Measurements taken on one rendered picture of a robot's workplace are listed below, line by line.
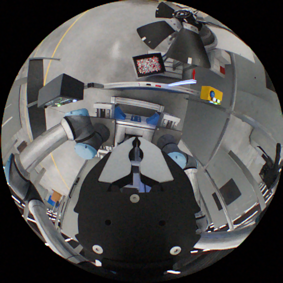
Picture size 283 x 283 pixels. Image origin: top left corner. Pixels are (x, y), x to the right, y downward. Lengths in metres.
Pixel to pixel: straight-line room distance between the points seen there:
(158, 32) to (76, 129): 0.71
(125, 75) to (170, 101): 0.93
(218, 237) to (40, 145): 0.64
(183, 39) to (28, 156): 0.77
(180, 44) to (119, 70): 1.28
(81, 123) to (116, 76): 1.32
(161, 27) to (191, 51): 0.28
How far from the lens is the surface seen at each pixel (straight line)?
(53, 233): 0.33
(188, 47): 0.51
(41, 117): 1.93
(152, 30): 0.70
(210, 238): 0.38
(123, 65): 1.64
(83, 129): 0.41
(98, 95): 1.71
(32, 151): 0.39
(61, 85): 0.45
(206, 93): 0.68
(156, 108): 1.38
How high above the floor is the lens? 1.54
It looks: 58 degrees down
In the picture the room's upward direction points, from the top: 174 degrees clockwise
